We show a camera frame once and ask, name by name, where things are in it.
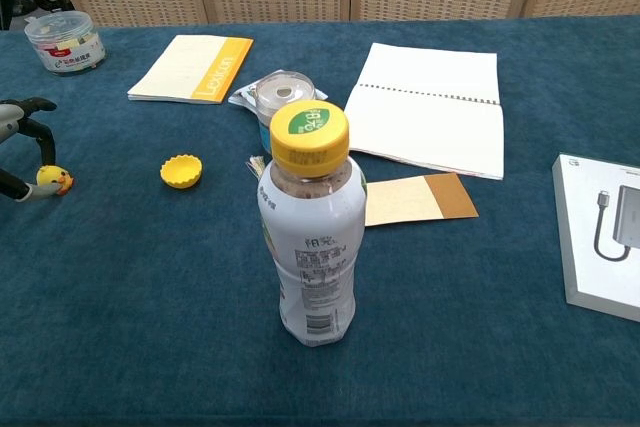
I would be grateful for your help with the yellow rubber duck toy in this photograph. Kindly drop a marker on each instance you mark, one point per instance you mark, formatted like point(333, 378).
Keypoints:
point(54, 177)

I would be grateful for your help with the open white spiral notebook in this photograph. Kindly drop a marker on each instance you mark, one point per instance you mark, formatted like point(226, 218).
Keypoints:
point(430, 117)

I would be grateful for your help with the teal velvet tablecloth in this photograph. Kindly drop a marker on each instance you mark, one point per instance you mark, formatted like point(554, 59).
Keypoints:
point(150, 297)

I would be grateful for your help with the clear plastic jar of clips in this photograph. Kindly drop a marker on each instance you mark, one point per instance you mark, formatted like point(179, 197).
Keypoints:
point(65, 47)

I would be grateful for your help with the white-label bottle with yellow cap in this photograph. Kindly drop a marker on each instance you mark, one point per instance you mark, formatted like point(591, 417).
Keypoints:
point(312, 227)

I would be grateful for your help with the left silver and black robot hand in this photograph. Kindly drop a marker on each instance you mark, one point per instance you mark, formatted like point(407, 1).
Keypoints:
point(10, 114)

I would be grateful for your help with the yellow silicone cupcake mould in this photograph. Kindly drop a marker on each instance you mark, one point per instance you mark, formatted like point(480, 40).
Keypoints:
point(181, 178)

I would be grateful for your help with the cream and yellow Lexicon notebook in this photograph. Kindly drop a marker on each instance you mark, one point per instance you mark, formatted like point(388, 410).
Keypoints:
point(190, 67)

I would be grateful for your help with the tan and brown paper card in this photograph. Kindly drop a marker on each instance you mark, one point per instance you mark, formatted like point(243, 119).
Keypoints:
point(405, 202)

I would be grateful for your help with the white USB hub box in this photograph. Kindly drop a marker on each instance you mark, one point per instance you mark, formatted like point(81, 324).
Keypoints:
point(595, 237)

